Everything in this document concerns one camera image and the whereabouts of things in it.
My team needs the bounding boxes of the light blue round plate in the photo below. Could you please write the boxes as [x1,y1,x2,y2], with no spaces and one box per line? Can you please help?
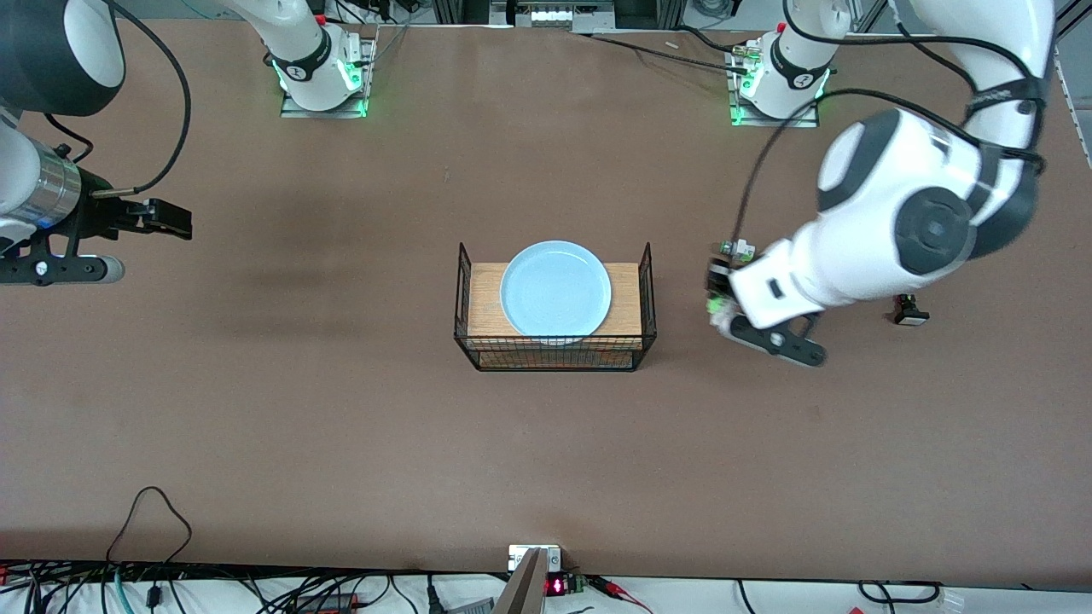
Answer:
[500,240,613,345]

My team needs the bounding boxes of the silver metal mounting plate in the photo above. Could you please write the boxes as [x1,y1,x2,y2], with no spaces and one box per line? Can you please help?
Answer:
[508,544,562,572]

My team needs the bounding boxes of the red clip test leads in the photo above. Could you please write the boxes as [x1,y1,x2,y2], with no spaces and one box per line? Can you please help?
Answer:
[589,576,653,614]

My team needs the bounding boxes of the grey metal bar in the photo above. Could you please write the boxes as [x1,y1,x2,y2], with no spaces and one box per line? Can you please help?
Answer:
[493,547,549,614]

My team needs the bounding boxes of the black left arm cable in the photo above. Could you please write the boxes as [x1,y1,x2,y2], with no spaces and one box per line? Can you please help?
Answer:
[729,0,1052,252]

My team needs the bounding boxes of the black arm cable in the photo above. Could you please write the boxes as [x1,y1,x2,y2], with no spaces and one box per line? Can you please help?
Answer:
[729,0,1052,252]
[43,0,192,199]

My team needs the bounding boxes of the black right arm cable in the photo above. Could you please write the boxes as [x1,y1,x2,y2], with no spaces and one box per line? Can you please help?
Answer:
[43,0,192,199]

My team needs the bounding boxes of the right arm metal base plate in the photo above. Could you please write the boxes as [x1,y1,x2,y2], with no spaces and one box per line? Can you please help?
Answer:
[280,34,371,120]

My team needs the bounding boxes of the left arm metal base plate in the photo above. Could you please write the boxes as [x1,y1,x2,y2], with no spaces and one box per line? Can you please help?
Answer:
[729,38,822,129]

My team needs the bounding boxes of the black wire rack wooden shelf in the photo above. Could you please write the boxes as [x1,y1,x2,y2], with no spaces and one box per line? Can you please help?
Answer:
[455,242,658,373]

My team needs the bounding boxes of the long black table cable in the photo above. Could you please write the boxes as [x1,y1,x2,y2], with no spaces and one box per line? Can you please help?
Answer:
[573,31,752,71]

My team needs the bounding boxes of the thin black looped cable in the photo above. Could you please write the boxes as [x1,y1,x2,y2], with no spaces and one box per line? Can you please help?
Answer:
[106,486,194,568]

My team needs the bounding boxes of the aluminium frame structure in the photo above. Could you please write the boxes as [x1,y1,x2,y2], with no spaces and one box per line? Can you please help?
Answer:
[433,0,688,33]

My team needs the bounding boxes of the black flat looped cable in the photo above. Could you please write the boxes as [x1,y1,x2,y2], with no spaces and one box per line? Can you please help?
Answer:
[857,580,944,603]

